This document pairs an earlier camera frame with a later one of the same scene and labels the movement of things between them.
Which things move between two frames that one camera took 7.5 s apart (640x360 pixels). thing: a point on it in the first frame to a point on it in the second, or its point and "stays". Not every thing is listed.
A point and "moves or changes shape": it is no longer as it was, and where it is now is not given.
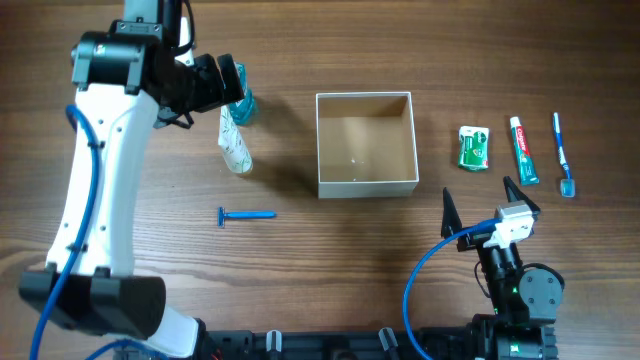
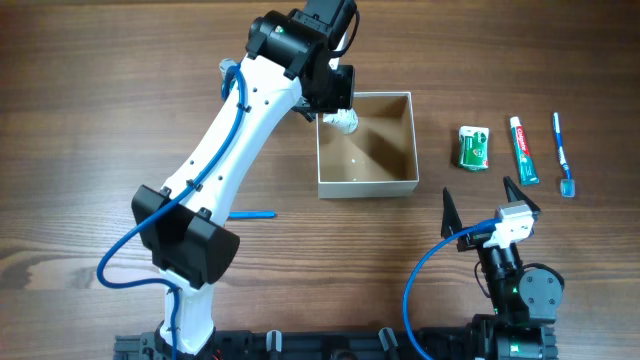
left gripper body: x=208 y=85 to x=337 y=88
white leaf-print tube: x=231 y=140 moves or changes shape
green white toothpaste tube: x=526 y=167 stays
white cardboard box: x=366 y=145 stays
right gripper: x=451 y=221 stays
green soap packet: x=473 y=148 stays
